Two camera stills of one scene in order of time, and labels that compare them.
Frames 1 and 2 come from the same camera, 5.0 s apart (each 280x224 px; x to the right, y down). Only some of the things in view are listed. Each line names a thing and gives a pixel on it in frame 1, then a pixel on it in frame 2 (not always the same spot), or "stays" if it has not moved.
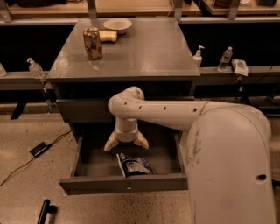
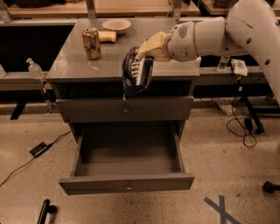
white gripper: (126, 136) -> (181, 42)
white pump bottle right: (198, 58) stays
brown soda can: (92, 43) stays
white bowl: (119, 24) stays
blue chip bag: (129, 164) -> (136, 72)
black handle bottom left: (46, 208) stays
